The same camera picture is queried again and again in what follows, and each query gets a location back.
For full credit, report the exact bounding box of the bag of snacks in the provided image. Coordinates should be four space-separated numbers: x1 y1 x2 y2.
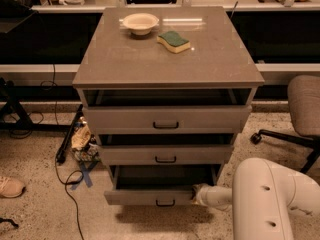
71 116 100 162

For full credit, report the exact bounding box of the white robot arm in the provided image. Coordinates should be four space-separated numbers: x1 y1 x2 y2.
192 158 320 240

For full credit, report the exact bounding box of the grey top drawer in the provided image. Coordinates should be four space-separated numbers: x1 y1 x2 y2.
83 106 252 135

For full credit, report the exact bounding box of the white paper bowl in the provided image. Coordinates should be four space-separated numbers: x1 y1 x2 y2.
122 13 159 36

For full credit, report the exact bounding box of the pink sneaker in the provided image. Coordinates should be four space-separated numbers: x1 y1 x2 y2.
0 176 25 198

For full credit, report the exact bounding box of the grey middle drawer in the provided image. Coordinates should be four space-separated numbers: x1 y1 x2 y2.
98 145 233 165

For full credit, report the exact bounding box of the grey drawer cabinet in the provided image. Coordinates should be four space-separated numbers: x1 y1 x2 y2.
71 6 265 194

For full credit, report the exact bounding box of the grey bottom drawer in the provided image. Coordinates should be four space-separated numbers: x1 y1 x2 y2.
105 164 221 207

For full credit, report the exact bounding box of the grey office chair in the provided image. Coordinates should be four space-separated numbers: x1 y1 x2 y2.
250 75 320 174

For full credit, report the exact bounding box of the black power strip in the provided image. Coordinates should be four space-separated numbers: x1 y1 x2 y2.
55 105 83 164

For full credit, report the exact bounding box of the grey drawer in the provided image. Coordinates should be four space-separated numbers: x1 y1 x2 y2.
83 106 252 135
105 164 221 207
98 145 233 165

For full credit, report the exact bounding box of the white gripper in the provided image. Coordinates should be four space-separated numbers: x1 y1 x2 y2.
192 184 209 206

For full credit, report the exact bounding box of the black desk leg stand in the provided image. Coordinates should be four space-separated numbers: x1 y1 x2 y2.
0 78 71 132

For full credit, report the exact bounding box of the green yellow sponge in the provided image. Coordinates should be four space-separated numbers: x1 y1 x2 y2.
157 31 191 54

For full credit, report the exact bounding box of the black cable piece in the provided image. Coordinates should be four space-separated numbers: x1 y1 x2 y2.
0 217 20 229

